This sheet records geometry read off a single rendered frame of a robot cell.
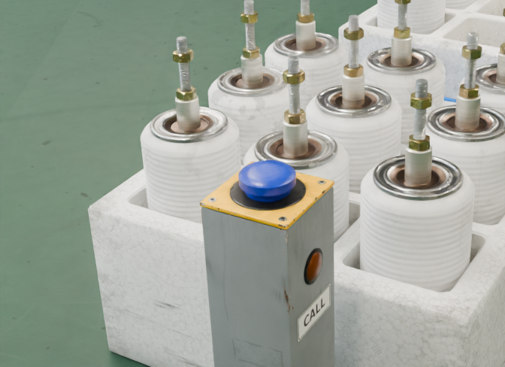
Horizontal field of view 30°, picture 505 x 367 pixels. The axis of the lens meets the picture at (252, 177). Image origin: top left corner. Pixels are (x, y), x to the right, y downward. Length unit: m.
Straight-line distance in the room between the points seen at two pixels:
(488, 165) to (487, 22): 0.55
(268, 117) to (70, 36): 1.03
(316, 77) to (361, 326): 0.35
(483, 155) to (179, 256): 0.29
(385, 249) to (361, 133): 0.15
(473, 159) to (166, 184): 0.29
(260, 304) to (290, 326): 0.03
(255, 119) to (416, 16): 0.44
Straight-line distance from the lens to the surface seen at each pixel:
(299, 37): 1.08
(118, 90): 1.66
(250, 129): 0.97
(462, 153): 0.87
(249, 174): 0.65
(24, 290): 1.16
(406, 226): 0.78
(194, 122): 0.90
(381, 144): 0.93
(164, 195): 0.91
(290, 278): 0.65
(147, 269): 0.93
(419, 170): 0.79
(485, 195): 0.89
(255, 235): 0.64
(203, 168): 0.88
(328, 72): 1.07
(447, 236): 0.79
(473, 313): 0.78
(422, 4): 1.34
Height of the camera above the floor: 0.64
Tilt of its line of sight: 29 degrees down
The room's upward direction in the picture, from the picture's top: 3 degrees counter-clockwise
